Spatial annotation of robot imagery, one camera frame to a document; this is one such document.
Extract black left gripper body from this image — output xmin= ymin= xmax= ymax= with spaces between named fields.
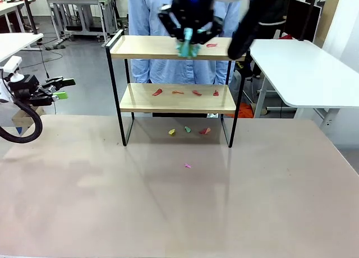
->
xmin=8 ymin=74 xmax=54 ymax=107

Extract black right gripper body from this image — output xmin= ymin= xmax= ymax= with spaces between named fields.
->
xmin=170 ymin=0 xmax=215 ymax=32

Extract teal cleaning cloth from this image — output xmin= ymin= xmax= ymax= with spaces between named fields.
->
xmin=176 ymin=40 xmax=202 ymax=59

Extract cardboard box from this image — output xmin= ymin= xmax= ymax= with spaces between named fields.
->
xmin=11 ymin=106 xmax=47 ymax=135

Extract person in light blue shirt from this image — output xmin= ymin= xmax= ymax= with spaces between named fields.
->
xmin=127 ymin=0 xmax=245 ymax=85

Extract person in black jacket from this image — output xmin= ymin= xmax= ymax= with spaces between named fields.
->
xmin=252 ymin=4 xmax=289 ymax=42

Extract grey metal workbench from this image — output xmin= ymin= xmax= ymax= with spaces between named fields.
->
xmin=46 ymin=0 xmax=118 ymax=43

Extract white desk with dark legs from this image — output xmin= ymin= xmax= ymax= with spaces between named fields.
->
xmin=0 ymin=0 xmax=39 ymax=34

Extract black monitor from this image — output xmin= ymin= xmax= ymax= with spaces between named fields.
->
xmin=287 ymin=0 xmax=322 ymax=43

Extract white side table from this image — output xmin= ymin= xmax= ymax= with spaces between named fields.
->
xmin=248 ymin=39 xmax=359 ymax=130

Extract brown cardboard panel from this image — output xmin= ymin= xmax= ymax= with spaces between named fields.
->
xmin=314 ymin=0 xmax=340 ymax=45

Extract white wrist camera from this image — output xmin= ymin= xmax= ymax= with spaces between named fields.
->
xmin=3 ymin=56 xmax=25 ymax=82

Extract black right arm cable sleeve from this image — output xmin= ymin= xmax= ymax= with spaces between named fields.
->
xmin=227 ymin=0 xmax=309 ymax=61

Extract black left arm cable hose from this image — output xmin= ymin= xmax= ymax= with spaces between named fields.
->
xmin=0 ymin=99 xmax=44 ymax=144

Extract wooden shelf with black frame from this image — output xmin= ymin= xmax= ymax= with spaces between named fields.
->
xmin=105 ymin=29 xmax=247 ymax=149

